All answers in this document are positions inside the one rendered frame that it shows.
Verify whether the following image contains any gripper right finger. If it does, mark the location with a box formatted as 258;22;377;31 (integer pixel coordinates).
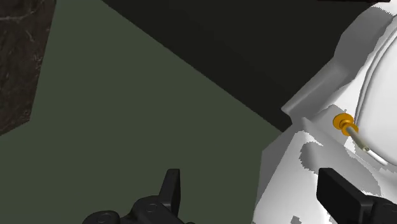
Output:
316;167;397;224

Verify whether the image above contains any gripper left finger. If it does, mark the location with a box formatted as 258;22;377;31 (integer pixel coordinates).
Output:
81;168;196;224

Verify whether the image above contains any orange-headed silver rod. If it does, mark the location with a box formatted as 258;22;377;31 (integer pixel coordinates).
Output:
332;113;390;167

